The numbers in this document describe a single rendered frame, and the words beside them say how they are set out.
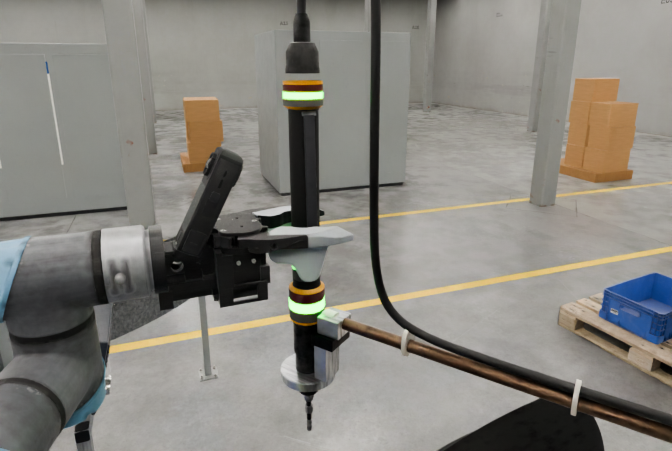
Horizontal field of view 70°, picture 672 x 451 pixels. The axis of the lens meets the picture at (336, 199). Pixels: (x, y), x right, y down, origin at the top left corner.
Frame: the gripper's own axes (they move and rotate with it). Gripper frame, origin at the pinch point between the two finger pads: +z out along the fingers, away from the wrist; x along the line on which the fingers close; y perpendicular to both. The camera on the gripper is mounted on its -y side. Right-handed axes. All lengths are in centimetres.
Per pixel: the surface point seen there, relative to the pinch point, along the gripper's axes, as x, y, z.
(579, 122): -537, 76, 649
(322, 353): 3.3, 15.6, -2.3
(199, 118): -800, 74, 70
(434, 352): 13.7, 11.1, 6.2
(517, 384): 20.7, 11.4, 10.9
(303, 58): 1.4, -18.1, -3.5
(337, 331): 5.0, 11.9, -1.1
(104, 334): -61, 43, -33
